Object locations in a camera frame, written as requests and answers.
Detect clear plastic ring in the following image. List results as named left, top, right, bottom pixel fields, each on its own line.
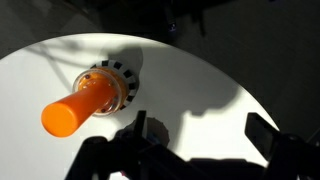
left=71, top=67, right=124, bottom=118

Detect black white checkered ring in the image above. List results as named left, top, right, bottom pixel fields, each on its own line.
left=89, top=59, right=140, bottom=112

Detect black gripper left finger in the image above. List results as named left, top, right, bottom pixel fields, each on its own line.
left=64, top=109, right=189, bottom=180

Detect orange peg stand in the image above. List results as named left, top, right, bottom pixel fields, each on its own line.
left=40, top=66, right=130, bottom=139

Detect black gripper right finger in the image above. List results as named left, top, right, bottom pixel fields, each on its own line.
left=244, top=112, right=320, bottom=180

